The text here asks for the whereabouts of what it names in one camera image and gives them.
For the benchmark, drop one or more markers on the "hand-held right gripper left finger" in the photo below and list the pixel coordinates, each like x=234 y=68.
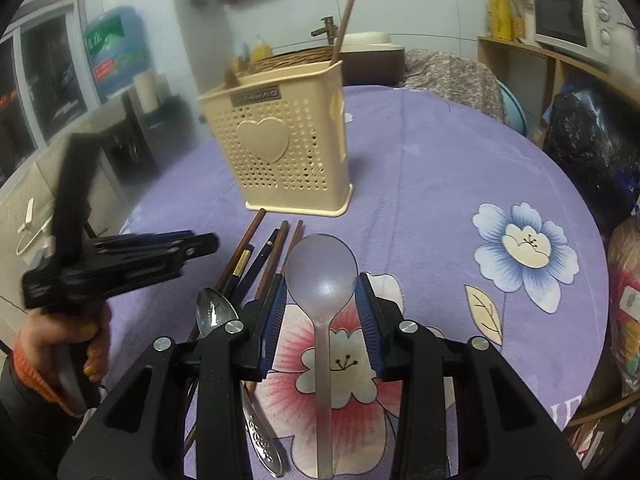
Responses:
x=275 y=320

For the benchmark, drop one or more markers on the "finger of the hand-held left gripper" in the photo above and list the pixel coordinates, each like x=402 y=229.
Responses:
x=160 y=236
x=150 y=270

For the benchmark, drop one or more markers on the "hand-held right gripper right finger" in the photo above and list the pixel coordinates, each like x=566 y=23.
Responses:
x=367 y=310

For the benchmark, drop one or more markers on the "translucent plastic spoon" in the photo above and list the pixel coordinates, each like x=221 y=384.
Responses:
x=322 y=270

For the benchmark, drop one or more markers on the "black chopstick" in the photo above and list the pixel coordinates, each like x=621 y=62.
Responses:
x=262 y=255

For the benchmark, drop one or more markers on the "beige perforated utensil holder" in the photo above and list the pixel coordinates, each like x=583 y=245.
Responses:
x=300 y=160

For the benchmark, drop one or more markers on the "person's left forearm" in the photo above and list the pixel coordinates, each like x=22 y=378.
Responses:
x=30 y=410

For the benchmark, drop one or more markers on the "person's left hand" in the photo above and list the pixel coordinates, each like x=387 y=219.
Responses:
x=55 y=327

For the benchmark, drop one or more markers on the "dark water dispenser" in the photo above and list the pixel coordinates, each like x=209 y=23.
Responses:
x=145 y=130

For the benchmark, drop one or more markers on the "purple floral tablecloth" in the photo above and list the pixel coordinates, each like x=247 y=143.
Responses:
x=425 y=170

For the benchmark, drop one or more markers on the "blue water jug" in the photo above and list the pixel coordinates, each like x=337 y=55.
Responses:
x=117 y=50

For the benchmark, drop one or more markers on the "yellow soap bottle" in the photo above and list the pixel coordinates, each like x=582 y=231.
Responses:
x=260 y=50

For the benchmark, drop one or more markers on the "woven brown wash basin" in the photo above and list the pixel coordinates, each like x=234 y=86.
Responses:
x=290 y=60

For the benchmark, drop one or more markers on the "grey floral cloth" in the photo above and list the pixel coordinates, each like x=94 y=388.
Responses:
x=450 y=80

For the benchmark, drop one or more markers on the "light blue plastic basin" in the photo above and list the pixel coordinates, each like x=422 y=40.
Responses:
x=515 y=110

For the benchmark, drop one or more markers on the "white and brown cooker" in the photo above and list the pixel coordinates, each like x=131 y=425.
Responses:
x=372 y=60

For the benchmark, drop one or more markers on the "plastic bag of packets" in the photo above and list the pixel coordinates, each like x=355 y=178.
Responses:
x=625 y=310

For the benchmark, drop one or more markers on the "bronze faucet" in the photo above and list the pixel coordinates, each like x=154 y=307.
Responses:
x=327 y=27

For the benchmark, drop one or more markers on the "black plastic bag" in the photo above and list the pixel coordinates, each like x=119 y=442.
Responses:
x=580 y=140

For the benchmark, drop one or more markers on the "light wooden shelf unit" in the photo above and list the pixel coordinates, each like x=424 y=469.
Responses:
x=505 y=65

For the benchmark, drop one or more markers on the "tall yellow box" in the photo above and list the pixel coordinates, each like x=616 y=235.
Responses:
x=499 y=5

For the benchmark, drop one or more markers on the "white microwave oven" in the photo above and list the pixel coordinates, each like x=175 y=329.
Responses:
x=560 y=17

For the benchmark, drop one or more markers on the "window with grey frame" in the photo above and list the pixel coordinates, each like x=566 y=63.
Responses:
x=50 y=75

